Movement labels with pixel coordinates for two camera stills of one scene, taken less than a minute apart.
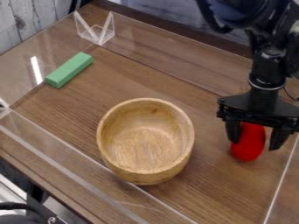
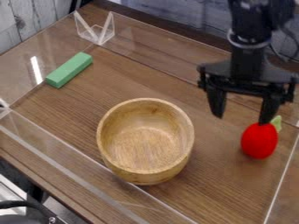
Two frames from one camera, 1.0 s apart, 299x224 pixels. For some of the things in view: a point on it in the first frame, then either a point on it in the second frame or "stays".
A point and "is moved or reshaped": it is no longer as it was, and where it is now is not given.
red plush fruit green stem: (249, 148) is moved or reshaped
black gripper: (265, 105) -> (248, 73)
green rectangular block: (70, 70) stays
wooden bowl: (145, 135) stays
